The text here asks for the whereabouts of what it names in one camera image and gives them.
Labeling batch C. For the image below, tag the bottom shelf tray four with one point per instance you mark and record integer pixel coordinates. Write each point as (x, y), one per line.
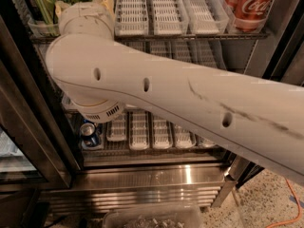
(161, 133)

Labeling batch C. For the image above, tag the top wire shelf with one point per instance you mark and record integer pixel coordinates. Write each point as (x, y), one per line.
(186, 37)

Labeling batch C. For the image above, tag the middle shelf tray one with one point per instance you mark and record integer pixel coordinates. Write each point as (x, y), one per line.
(67, 103)

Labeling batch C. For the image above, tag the top shelf tray five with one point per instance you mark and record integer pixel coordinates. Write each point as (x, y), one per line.
(206, 16)

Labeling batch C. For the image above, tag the bottom shelf tray three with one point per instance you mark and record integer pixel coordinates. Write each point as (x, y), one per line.
(138, 130)

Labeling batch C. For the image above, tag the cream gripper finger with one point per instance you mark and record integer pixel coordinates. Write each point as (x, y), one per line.
(108, 4)
(61, 11)

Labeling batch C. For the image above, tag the fridge glass door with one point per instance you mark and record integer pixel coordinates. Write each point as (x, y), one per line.
(250, 171)

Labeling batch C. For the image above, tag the bottom shelf tray two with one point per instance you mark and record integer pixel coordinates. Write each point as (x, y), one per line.
(116, 129)

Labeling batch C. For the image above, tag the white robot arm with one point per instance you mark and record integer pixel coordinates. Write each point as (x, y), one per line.
(260, 120)

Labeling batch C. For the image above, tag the top shelf tray four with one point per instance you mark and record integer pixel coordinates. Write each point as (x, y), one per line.
(169, 17)

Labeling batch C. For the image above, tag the bottom shelf tray one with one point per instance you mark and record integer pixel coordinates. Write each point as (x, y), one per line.
(100, 146)

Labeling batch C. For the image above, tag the front red cola can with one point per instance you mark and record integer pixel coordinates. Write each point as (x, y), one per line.
(250, 13)

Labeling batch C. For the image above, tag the blue can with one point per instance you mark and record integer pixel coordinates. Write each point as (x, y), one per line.
(89, 135)
(98, 126)

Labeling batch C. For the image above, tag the top shelf tray three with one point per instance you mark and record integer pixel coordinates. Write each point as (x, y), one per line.
(131, 18)

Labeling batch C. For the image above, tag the shelf tray one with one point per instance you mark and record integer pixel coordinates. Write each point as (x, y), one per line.
(38, 28)
(67, 103)
(100, 146)

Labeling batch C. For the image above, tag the bottom shelf tray five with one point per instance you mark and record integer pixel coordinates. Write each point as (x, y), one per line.
(183, 139)

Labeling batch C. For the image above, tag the front blue can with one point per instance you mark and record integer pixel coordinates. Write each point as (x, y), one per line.
(89, 135)

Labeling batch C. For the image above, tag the bottom shelf tray six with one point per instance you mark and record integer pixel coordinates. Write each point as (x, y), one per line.
(205, 143)

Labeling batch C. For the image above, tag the rear blue can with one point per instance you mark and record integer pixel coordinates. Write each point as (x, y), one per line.
(98, 126)

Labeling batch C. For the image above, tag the top shelf tray one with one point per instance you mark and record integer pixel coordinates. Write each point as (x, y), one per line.
(38, 28)

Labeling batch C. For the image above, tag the stainless steel fridge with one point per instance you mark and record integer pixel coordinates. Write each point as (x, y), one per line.
(41, 149)

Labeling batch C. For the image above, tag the middle shelf tray six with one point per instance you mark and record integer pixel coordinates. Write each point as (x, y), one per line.
(209, 54)

